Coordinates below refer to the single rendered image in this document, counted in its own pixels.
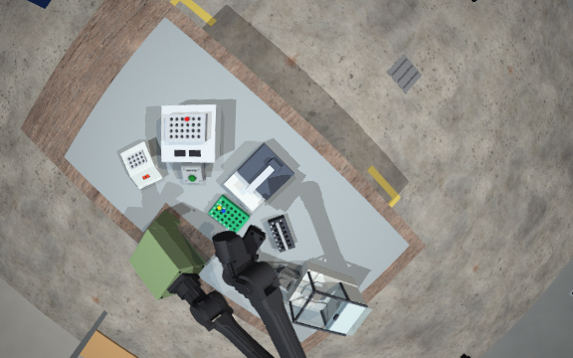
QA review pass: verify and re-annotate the grey bench mat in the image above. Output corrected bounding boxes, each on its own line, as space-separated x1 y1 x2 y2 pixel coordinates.
65 17 410 293

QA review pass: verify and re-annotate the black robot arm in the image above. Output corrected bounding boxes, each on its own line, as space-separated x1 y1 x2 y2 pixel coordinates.
167 225 306 358

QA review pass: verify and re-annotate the green tube rack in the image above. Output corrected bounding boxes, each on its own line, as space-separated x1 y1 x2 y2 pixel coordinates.
208 195 250 233

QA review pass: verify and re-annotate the white dry block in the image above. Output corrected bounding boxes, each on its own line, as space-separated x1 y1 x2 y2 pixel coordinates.
120 140 165 189

